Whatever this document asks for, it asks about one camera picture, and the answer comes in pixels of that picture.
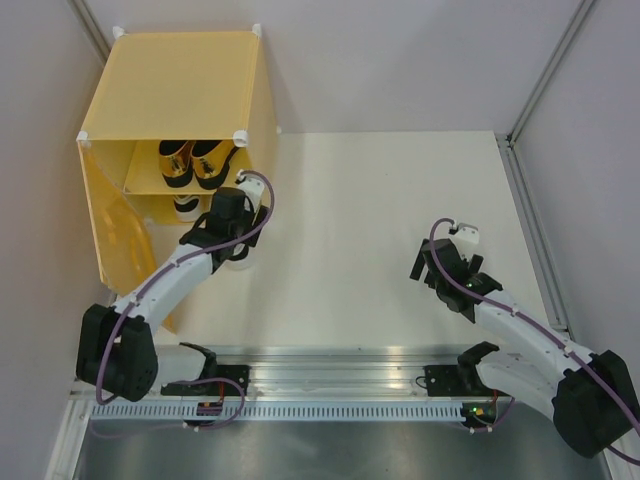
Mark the white slotted cable duct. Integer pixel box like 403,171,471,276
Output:
90,401,474,422

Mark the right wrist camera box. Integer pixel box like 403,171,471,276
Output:
448,222,480,246

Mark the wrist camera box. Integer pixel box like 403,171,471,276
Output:
448,222,480,246
235,170,265,212

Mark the right aluminium frame post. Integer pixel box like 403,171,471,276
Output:
495,0,599,336

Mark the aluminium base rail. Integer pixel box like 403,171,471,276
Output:
74,343,566,405

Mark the yellow cabinet door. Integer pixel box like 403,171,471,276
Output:
78,144,181,332

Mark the gold loafer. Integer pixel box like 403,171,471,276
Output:
190,140,239,190
158,140,193,188

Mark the yellow plastic shoe cabinet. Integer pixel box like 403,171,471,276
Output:
75,23,282,332

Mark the aluminium frame post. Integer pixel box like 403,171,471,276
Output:
495,0,599,336
67,0,111,65

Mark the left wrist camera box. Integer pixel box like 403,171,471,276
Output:
235,170,265,212

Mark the left aluminium frame post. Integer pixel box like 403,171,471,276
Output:
67,0,111,65

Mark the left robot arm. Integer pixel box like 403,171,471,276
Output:
76,175,274,405

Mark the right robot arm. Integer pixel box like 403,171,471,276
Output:
410,239,639,458

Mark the black white sneaker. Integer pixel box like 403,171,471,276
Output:
173,195,202,223
223,243,254,271

